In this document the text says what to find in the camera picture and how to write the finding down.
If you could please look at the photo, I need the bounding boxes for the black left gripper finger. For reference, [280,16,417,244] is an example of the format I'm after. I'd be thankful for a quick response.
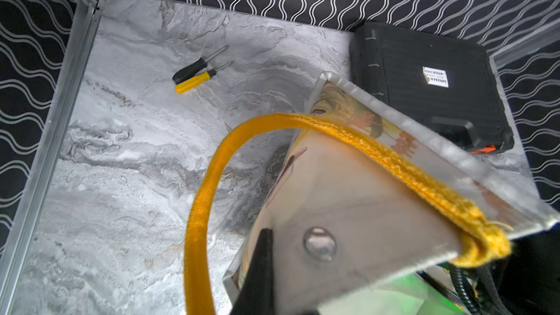
[230,228,276,315]

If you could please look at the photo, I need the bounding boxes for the white tote bag yellow handles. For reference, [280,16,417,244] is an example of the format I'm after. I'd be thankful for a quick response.
[184,73,559,314]

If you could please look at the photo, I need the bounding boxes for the black plastic tool case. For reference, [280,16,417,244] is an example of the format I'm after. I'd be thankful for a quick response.
[349,22,515,154]

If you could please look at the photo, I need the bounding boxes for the yellow handle screwdriver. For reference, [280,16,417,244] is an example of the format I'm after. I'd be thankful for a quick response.
[175,61,233,94]

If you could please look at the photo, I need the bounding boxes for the aluminium frame post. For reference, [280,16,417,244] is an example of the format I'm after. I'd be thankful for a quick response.
[1,0,101,314]

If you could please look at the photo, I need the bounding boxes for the black handle screwdriver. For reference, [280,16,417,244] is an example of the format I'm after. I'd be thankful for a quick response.
[172,45,229,85]

